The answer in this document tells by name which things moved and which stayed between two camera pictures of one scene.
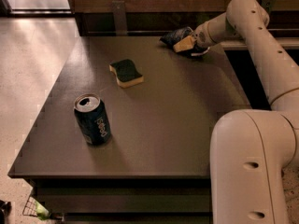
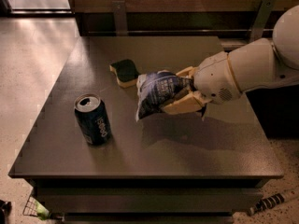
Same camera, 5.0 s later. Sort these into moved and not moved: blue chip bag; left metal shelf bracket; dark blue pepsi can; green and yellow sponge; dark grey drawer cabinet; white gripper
Moved: blue chip bag; white gripper
Not moved: green and yellow sponge; dark blue pepsi can; left metal shelf bracket; dark grey drawer cabinet
